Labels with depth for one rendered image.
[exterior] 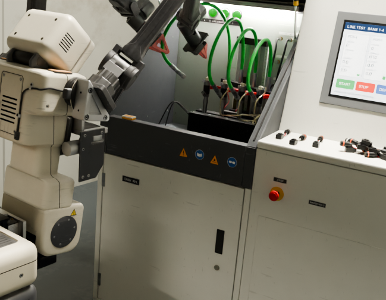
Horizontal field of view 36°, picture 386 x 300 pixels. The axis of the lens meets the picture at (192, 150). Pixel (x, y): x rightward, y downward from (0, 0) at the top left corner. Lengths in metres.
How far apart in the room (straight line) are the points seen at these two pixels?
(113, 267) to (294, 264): 0.84
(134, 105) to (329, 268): 1.08
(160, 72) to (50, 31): 1.07
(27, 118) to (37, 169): 0.17
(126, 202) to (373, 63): 1.12
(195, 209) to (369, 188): 0.68
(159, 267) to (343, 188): 0.87
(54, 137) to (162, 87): 1.06
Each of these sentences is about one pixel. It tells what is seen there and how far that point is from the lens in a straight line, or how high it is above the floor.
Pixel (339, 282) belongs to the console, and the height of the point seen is 0.54.
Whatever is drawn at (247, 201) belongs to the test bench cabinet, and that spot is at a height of 0.74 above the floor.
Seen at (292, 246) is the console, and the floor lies 0.62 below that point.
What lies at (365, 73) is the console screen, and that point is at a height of 1.24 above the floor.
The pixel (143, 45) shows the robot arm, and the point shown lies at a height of 1.32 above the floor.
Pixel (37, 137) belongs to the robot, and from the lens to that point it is 1.77.
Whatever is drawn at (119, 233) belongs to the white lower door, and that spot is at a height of 0.45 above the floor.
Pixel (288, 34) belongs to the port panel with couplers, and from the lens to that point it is 2.61.
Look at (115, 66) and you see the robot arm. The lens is 1.71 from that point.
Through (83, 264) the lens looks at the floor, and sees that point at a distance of 3.27.
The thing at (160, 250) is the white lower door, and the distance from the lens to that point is 2.47.
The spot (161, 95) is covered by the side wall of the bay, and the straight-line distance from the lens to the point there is 2.78.
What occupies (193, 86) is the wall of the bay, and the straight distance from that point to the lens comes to 2.83.
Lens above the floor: 1.51
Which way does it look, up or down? 16 degrees down
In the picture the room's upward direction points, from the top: 5 degrees clockwise
